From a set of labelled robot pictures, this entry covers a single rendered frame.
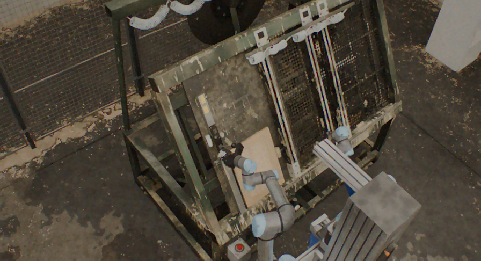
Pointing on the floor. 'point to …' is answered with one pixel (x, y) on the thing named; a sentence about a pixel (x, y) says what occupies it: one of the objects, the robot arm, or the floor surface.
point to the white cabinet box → (457, 29)
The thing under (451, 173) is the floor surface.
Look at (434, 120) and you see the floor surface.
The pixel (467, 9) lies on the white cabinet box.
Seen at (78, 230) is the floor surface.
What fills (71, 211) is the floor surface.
